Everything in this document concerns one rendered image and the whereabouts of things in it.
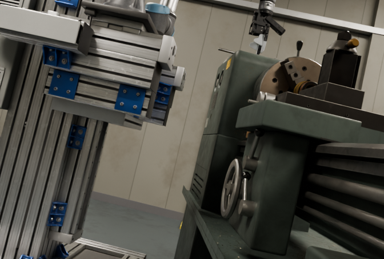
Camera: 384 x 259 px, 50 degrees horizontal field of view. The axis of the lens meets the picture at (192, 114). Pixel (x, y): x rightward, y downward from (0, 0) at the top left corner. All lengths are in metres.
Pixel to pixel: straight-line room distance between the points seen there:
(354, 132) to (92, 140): 1.00
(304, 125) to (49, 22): 0.81
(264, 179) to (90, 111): 0.77
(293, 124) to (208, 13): 3.80
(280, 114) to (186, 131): 3.54
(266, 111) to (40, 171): 0.97
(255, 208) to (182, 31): 3.77
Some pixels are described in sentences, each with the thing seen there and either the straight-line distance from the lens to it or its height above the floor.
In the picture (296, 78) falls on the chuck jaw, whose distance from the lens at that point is 1.64.
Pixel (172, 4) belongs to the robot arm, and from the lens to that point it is 2.10.
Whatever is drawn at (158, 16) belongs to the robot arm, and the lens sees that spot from 1.92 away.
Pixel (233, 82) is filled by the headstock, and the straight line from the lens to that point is 1.80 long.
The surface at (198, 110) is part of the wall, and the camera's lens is 4.42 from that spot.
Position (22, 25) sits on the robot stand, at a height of 1.02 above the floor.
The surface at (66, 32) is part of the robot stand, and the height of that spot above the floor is 1.03.
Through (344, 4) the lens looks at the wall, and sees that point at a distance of 4.87.
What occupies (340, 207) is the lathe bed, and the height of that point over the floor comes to 0.74.
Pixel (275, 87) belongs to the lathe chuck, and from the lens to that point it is 1.68.
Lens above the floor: 0.79
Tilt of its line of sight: 4 degrees up
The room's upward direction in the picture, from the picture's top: 13 degrees clockwise
